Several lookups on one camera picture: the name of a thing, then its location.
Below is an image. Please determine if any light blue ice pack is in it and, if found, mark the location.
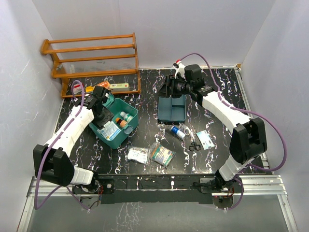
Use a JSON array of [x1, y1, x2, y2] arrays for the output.
[[97, 121, 121, 141]]

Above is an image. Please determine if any blue white card packet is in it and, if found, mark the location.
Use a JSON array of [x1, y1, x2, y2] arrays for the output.
[[197, 130, 215, 150]]

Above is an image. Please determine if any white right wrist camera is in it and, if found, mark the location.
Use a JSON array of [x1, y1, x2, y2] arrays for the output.
[[173, 59, 185, 78]]

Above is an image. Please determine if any white bottle green label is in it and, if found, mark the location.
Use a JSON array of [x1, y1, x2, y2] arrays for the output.
[[120, 112, 133, 122]]

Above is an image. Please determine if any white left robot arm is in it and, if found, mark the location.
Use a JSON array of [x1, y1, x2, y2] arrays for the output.
[[33, 86, 112, 193]]

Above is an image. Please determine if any blue cap small bottle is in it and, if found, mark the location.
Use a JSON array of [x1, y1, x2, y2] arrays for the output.
[[170, 126, 186, 140]]

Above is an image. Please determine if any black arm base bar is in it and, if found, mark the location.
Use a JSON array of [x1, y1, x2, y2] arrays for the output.
[[73, 174, 242, 204]]

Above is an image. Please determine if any white gauze packet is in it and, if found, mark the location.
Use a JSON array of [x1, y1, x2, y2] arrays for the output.
[[126, 146, 149, 165]]

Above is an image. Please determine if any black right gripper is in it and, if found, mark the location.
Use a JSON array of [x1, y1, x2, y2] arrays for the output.
[[156, 75, 193, 99]]

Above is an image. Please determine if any cream medicine box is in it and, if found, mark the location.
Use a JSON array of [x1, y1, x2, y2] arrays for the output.
[[110, 83, 129, 92]]

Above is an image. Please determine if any teal medicine kit box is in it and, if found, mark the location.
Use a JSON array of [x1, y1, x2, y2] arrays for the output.
[[89, 94, 139, 149]]

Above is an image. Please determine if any dark blue divided tray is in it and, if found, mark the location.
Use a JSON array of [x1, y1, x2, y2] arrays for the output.
[[157, 95, 186, 124]]

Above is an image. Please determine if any red white medicine box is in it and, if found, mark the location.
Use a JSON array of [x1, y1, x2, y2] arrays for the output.
[[73, 84, 82, 95]]

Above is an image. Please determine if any orange spiral notebook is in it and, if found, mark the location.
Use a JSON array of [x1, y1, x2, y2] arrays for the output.
[[94, 81, 111, 91]]

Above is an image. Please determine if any wooden shelf rack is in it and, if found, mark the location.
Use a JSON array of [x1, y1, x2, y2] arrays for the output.
[[40, 33, 141, 98]]

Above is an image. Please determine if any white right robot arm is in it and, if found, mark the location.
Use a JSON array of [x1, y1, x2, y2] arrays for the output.
[[159, 61, 267, 192]]

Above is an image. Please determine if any green blue bandage packet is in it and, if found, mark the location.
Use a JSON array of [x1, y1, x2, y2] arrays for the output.
[[148, 142, 176, 168]]

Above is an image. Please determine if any brown glass medicine bottle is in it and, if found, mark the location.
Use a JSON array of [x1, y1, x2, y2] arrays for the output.
[[115, 118, 127, 128]]

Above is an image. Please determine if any yellow grey small box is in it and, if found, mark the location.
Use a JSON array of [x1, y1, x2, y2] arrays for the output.
[[85, 86, 94, 94]]

